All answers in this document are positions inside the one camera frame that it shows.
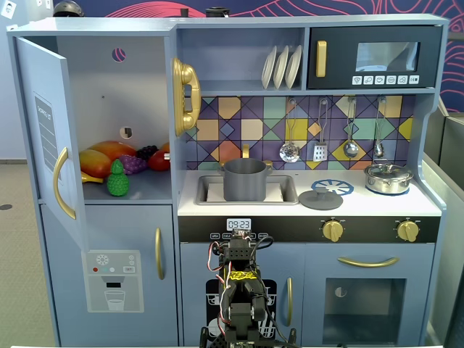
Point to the steel skimmer spoon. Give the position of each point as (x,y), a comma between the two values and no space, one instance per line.
(290,152)

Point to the white paper with face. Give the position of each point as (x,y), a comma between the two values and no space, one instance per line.
(8,9)

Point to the small black cylinder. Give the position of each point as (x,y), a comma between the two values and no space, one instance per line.
(184,12)

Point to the green toy pineapple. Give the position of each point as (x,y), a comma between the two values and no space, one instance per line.
(117,183)

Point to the blue dishwasher door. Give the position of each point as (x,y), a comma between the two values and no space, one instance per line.
(192,264)

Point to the gold faucet spout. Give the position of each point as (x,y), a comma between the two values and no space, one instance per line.
(246,150)

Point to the red toy tomato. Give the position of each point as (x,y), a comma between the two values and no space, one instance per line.
(157,161)

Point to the blue fridge door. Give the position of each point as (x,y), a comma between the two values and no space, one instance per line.
(40,90)

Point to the white toy plate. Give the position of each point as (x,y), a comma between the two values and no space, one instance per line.
(268,69)
(293,67)
(280,69)

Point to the dark toy grapes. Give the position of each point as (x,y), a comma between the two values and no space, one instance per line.
(146,152)

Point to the blue freezer door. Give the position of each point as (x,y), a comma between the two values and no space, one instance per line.
(65,290)

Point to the purple toy grapes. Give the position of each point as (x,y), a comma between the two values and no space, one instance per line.
(134,165)

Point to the blue oven door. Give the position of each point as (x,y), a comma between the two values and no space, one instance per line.
(315,308)

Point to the steel slotted spatula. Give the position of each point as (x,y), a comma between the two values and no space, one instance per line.
(320,152)

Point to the gray toy sink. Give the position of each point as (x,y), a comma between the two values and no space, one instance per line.
(290,192)

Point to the digital clock display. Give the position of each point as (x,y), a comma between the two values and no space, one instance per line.
(239,224)

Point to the gray pot lid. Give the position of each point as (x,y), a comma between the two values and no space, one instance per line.
(320,203)

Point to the black floor disc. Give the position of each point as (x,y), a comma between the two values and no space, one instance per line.
(5,207)

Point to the gold stove knob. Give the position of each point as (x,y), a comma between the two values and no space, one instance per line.
(408,231)
(332,231)

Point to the gray metal cabinet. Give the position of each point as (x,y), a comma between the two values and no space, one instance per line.
(451,181)

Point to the wide black round object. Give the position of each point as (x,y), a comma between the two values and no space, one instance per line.
(216,12)

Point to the orange toy fruit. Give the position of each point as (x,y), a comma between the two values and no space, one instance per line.
(165,146)

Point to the blue toy kitchen unit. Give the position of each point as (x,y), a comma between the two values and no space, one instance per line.
(253,54)

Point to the steel ladle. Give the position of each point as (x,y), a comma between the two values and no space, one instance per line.
(351,149)

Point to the orange yellow toy mango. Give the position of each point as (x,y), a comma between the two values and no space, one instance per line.
(112,148)

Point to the steel pot with lid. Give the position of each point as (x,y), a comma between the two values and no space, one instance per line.
(388,181)

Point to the black microwave door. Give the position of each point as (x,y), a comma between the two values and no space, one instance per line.
(340,54)

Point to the gray plastic pot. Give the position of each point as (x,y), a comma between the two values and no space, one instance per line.
(244,185)

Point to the black helmet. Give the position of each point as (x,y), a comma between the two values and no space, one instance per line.
(68,9)

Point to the yellow toy banana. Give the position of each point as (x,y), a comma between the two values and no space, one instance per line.
(90,178)

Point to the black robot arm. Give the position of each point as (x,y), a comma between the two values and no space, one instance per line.
(239,253)

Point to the small steel spoon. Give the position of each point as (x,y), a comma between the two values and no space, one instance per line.
(378,149)

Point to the gold toy telephone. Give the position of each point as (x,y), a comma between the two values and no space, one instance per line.
(181,72)

